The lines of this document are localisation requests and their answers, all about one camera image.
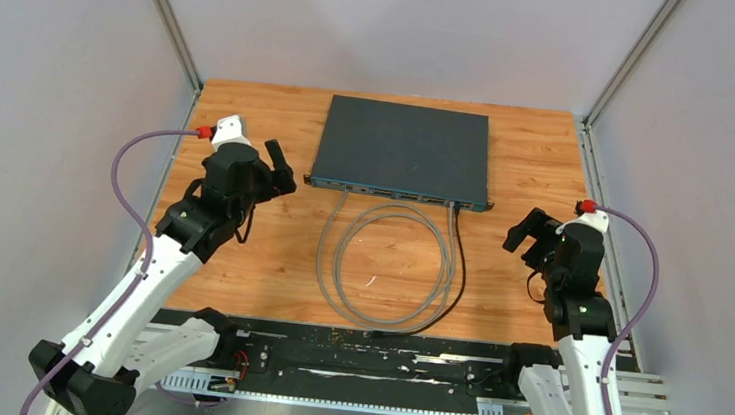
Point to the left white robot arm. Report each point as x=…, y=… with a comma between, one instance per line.
x=99, y=368

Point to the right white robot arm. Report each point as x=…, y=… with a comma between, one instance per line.
x=579, y=377

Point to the right aluminium corner post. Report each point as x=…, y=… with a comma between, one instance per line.
x=651, y=31

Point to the dark blue network switch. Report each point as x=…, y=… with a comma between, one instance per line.
x=399, y=151

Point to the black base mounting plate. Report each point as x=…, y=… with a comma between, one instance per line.
x=340, y=367

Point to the aluminium corner post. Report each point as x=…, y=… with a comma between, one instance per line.
x=182, y=50
x=651, y=31

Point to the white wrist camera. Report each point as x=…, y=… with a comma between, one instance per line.
x=598, y=220
x=231, y=129

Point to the left aluminium corner post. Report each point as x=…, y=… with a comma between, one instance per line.
x=182, y=50

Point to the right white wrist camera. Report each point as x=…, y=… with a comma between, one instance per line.
x=598, y=220

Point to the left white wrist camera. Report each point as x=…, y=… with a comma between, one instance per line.
x=231, y=129

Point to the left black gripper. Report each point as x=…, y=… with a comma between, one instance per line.
x=275, y=181

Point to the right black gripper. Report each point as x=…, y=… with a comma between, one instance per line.
x=538, y=224

